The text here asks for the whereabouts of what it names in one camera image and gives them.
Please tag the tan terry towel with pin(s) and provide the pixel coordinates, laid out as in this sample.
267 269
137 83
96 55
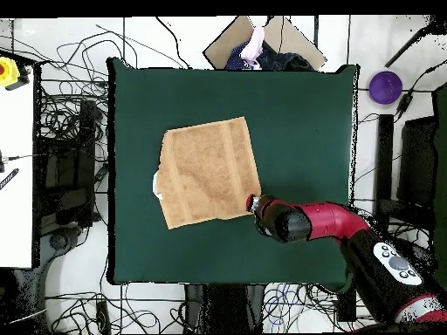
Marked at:
209 171

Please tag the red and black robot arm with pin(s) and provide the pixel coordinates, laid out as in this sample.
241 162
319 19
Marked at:
331 220

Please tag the black flat panel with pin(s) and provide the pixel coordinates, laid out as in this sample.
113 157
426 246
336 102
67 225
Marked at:
417 160

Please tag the dark green table cloth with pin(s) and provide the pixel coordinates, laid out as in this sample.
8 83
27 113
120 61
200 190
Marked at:
297 122

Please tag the black upright bar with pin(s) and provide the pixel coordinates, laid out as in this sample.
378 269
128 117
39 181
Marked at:
383 167

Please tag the dark blue clothes pile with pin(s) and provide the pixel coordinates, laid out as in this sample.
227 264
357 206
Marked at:
286 61

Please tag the pink cloth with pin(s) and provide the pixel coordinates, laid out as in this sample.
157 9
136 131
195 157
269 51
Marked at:
254 47

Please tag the cardboard box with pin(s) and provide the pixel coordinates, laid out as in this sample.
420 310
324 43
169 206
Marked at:
227 42

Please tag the purple bowl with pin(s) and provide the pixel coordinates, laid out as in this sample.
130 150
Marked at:
385 87

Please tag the black power adapter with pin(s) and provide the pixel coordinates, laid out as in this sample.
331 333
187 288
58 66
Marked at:
404 103

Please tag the green cloth on side table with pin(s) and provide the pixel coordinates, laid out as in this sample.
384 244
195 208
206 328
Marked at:
440 195

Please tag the black power strip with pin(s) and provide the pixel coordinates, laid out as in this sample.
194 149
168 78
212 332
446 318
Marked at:
103 315

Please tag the black equipment stand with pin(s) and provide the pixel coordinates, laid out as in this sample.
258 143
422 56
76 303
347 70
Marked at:
70 167

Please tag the black rod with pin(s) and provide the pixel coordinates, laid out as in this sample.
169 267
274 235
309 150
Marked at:
405 49

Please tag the white side table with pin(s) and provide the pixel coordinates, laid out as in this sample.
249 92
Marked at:
15 174

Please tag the yellow emergency stop button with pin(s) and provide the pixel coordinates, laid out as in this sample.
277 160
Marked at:
7 71

